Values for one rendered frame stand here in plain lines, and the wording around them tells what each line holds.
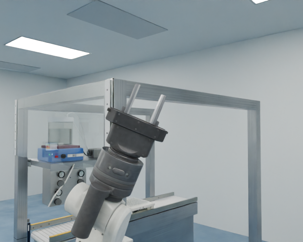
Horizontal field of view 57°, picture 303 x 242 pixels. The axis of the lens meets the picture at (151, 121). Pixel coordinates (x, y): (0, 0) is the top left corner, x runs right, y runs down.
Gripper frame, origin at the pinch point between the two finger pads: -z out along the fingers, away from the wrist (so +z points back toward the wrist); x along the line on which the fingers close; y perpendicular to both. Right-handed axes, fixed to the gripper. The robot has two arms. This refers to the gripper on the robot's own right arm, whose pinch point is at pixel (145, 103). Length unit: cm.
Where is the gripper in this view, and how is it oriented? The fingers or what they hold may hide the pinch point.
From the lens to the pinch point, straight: 54.6
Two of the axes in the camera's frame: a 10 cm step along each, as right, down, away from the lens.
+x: -9.1, -3.8, -1.3
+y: -1.0, -1.0, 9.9
